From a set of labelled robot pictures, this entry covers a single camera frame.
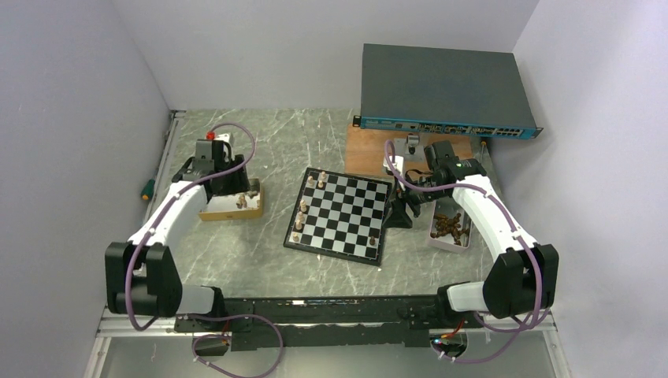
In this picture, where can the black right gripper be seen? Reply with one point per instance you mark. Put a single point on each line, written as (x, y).
(398, 217)

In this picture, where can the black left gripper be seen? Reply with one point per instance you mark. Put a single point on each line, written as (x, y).
(239, 184)

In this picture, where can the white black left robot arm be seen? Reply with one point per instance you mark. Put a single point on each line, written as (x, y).
(142, 270)

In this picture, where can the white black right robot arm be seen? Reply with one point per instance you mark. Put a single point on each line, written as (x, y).
(522, 280)

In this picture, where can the wooden board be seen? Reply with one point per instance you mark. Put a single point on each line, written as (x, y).
(365, 150)

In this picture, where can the gold metal tin tray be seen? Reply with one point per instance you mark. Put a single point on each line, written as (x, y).
(240, 206)

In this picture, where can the pink plastic tray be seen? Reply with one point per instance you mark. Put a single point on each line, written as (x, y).
(450, 227)

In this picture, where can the black and white chessboard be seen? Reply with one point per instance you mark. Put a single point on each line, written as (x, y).
(341, 217)

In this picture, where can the green orange screwdriver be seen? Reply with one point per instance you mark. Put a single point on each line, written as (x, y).
(147, 193)

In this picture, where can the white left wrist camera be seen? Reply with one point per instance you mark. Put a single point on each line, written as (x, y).
(227, 139)

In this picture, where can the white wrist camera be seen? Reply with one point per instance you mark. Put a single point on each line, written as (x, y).
(393, 166)
(227, 139)

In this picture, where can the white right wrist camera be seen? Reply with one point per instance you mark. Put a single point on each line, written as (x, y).
(393, 166)

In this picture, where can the metal bracket with knob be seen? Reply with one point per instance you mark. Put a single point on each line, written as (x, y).
(409, 147)

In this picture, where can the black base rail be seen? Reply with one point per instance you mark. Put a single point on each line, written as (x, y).
(407, 320)

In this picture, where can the blue grey network switch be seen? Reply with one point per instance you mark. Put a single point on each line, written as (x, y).
(444, 91)

